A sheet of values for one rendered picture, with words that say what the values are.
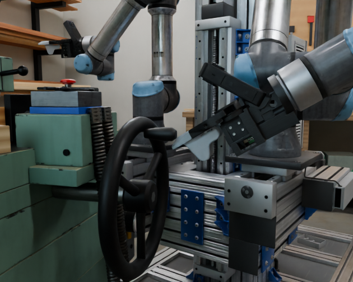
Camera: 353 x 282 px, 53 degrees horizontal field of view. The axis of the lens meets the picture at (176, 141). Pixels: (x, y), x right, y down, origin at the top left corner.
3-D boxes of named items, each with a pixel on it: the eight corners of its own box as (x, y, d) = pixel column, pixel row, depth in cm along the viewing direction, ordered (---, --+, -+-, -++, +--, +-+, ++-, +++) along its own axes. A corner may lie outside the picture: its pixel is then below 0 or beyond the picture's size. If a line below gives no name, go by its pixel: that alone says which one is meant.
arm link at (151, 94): (126, 116, 130) (125, 79, 129) (142, 114, 143) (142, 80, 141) (156, 117, 126) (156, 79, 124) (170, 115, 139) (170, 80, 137)
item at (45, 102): (79, 114, 60) (78, 81, 60) (24, 113, 63) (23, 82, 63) (112, 111, 73) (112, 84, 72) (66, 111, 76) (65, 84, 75)
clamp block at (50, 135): (81, 168, 60) (79, 114, 59) (14, 164, 64) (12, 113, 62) (119, 154, 74) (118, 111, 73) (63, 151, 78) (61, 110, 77)
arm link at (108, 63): (88, 80, 148) (87, 53, 147) (103, 81, 159) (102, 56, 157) (104, 79, 146) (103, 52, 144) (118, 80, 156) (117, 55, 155)
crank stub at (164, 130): (178, 140, 63) (174, 142, 60) (147, 139, 64) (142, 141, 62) (178, 126, 62) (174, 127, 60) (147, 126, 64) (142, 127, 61)
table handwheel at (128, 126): (175, 241, 80) (121, 319, 52) (95, 232, 85) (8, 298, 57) (175, 112, 76) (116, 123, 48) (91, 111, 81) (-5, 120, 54)
